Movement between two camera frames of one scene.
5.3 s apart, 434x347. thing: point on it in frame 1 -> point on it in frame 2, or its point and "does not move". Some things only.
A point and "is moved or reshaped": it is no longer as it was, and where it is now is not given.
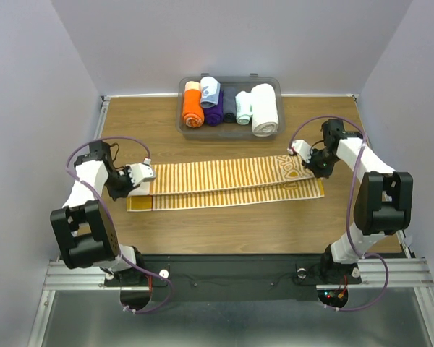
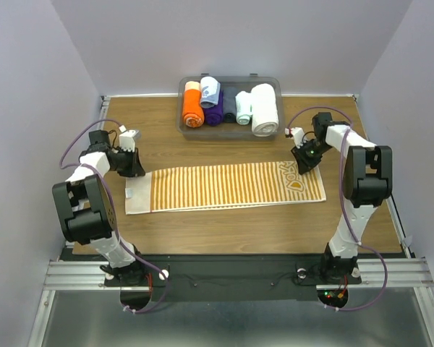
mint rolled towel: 244,108 does not move
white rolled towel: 265,113 does not move
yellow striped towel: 263,178 is moved or reshaped
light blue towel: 209,91 does not move
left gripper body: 118,184 -> 124,160
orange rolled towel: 193,114 does not move
